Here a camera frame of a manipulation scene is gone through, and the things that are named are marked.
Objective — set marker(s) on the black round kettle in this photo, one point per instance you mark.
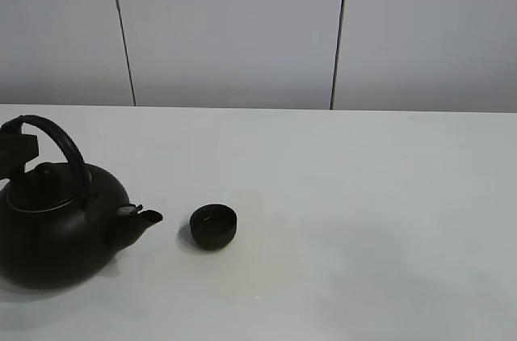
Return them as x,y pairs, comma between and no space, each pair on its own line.
63,220

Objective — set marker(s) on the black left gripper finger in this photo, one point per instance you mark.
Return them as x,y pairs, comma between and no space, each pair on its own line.
16,151

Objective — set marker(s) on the small black teacup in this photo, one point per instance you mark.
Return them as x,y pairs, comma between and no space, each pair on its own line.
213,226

